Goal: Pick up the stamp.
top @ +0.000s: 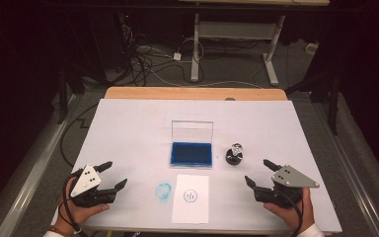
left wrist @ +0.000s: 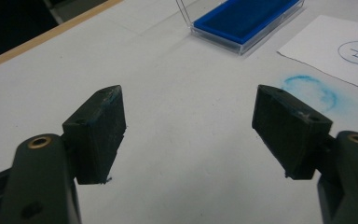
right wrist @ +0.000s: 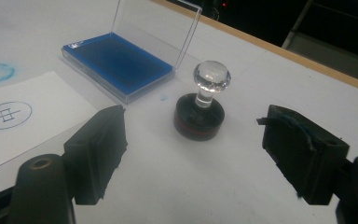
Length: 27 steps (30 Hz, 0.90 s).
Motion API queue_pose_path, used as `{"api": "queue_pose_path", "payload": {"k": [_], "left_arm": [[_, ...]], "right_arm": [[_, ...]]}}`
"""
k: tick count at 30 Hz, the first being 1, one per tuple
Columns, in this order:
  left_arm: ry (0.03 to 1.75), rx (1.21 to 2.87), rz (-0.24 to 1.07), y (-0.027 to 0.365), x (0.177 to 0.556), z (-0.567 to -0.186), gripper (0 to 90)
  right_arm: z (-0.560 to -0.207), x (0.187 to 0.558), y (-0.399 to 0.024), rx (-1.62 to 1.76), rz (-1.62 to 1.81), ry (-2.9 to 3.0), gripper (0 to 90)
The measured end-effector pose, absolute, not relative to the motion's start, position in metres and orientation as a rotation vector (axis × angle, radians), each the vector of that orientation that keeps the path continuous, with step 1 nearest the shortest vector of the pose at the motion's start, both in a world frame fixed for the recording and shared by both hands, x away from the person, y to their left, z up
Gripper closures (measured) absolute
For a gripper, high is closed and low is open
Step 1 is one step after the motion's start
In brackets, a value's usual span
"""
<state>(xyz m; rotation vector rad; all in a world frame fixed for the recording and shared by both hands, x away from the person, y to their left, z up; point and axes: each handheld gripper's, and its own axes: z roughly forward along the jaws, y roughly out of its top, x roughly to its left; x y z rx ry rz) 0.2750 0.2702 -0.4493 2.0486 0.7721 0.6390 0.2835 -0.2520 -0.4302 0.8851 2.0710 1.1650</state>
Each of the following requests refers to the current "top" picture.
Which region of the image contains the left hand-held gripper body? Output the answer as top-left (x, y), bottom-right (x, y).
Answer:
top-left (68, 163), bottom-right (117, 208)

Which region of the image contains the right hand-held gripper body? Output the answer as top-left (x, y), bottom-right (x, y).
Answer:
top-left (254, 164), bottom-right (321, 209)

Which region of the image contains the black stamp with clear knob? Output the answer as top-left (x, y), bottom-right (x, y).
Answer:
top-left (225, 142), bottom-right (244, 167)

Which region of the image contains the blue ink pad box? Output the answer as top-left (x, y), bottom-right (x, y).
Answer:
top-left (170, 119), bottom-right (215, 169)

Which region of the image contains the white paper sheet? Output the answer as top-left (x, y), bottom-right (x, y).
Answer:
top-left (171, 174), bottom-right (210, 225)

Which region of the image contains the person's right hand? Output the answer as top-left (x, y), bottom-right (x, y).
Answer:
top-left (264, 187), bottom-right (316, 233)

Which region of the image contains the person's left hand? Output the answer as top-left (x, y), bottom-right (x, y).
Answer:
top-left (57, 194), bottom-right (111, 235)

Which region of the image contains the small clear blue cap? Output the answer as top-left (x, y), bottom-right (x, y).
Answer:
top-left (154, 182), bottom-right (173, 200)

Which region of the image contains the large white board sheet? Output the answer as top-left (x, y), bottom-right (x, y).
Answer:
top-left (50, 98), bottom-right (343, 235)

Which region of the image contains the person's right white sleeve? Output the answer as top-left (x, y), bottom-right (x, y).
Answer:
top-left (296, 222), bottom-right (326, 237)

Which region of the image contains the black metal stand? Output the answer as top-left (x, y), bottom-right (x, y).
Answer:
top-left (57, 65), bottom-right (69, 125)

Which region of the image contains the white floor socket box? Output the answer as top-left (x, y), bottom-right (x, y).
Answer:
top-left (305, 41), bottom-right (320, 55)

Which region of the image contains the left hand-held gripper cable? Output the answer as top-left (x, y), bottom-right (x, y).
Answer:
top-left (61, 168), bottom-right (91, 237)

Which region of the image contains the hand-held gripper cable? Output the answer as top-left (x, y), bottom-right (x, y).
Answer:
top-left (274, 187), bottom-right (306, 237)
top-left (61, 168), bottom-right (91, 237)

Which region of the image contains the right hand-held gripper cable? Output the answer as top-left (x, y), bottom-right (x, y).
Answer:
top-left (274, 187), bottom-right (306, 237)

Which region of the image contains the black floor cable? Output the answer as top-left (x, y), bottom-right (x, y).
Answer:
top-left (59, 104), bottom-right (100, 167)

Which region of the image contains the aluminium rail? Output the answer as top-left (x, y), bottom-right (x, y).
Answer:
top-left (0, 93), bottom-right (80, 237)
top-left (312, 102), bottom-right (379, 237)

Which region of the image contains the tangle of black cables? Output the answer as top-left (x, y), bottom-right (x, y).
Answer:
top-left (117, 23), bottom-right (205, 88)

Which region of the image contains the white metal desk frame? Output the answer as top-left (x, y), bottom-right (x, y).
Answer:
top-left (177, 0), bottom-right (331, 87)

